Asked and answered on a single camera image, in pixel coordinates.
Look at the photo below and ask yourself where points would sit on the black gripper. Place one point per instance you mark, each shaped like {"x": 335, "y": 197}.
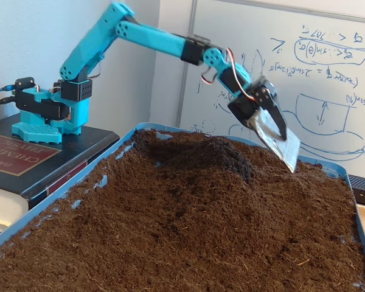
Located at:
{"x": 252, "y": 103}

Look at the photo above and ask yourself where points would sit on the brown soil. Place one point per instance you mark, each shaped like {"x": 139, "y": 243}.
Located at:
{"x": 200, "y": 228}

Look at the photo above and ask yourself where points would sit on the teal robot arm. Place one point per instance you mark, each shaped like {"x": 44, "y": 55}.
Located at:
{"x": 152, "y": 36}

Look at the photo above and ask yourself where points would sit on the whiteboard with blue drawings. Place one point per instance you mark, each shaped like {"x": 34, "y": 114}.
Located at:
{"x": 322, "y": 91}

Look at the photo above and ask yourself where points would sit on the blue plastic tray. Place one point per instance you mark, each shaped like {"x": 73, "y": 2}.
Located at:
{"x": 337, "y": 170}

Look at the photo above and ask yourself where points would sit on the black chemistry physics handbook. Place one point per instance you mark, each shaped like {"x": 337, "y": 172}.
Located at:
{"x": 18, "y": 158}

